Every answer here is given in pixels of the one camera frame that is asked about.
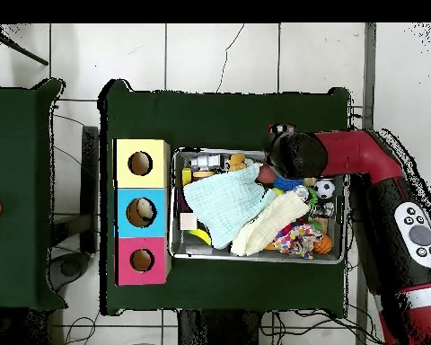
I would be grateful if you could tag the small black-white soccer ball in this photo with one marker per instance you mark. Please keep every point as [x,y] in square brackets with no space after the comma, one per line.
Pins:
[325,189]

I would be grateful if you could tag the black tripod leg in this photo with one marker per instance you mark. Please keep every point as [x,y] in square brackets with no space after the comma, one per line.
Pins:
[25,53]

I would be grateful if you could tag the dark green table cloth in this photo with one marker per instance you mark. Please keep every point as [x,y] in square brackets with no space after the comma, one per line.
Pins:
[219,118]

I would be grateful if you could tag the black floor beam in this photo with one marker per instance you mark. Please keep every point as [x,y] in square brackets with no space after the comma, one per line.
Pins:
[89,179]

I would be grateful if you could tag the wooden box with three holes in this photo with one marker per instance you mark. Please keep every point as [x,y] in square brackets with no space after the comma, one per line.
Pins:
[154,176]

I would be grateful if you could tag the dark green side table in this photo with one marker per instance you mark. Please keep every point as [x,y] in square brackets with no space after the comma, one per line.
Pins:
[18,143]

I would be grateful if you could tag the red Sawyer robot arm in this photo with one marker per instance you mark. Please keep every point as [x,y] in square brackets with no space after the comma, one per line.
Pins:
[359,151]

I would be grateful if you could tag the colourful patterned cloth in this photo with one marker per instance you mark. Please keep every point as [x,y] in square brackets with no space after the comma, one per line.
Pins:
[296,240]

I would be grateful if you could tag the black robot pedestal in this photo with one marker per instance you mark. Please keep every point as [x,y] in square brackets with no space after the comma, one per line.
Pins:
[215,330]

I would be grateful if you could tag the small brown toy football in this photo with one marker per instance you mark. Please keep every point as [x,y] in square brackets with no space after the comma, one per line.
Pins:
[264,176]

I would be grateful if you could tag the light blue waffle cloth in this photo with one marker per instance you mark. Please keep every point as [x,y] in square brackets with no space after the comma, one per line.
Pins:
[222,205]

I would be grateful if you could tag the grey floor foot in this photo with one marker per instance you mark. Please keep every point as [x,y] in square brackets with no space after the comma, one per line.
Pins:
[72,266]

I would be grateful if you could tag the shallow clear mesh bin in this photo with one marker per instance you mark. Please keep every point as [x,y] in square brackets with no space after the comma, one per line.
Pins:
[201,251]

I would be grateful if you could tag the tan cardboard square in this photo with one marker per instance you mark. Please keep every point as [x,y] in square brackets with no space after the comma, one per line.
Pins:
[188,221]

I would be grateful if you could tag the blue spiky rubber ball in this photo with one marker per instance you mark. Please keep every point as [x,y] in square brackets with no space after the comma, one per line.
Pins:
[283,184]

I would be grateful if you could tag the tan plush animal toy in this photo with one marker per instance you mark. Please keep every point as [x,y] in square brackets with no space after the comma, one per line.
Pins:
[237,161]

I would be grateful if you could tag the cream knitted cloth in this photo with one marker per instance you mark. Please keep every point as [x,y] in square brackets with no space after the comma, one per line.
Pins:
[269,222]

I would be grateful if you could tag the small orange basketball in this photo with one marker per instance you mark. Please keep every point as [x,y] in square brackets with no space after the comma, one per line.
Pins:
[323,245]

